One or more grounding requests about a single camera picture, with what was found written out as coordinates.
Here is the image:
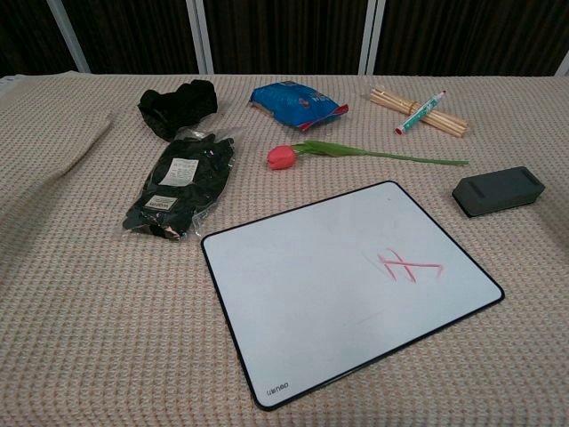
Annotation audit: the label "dark grey board eraser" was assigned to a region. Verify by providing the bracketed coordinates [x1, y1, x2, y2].
[452, 165, 547, 219]

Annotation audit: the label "white dry-erase board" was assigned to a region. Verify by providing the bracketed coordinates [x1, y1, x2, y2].
[200, 180, 506, 411]

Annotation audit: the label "red artificial tulip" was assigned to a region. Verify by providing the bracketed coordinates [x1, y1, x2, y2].
[267, 140, 470, 172]

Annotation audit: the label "black gloves in plastic bag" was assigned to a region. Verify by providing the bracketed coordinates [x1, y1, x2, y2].
[122, 126, 248, 244]

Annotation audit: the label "blue snack bag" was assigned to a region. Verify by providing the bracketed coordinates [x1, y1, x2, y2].
[248, 80, 350, 133]

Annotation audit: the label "black cloth bundle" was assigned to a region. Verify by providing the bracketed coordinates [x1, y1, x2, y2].
[138, 78, 219, 142]

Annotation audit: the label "green white marker pen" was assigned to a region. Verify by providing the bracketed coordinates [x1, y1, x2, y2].
[394, 89, 447, 136]

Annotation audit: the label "bundle of wooden sticks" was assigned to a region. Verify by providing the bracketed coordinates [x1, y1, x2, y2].
[369, 86, 469, 139]

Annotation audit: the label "beige woven tablecloth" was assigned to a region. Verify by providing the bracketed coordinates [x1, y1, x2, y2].
[0, 73, 569, 427]

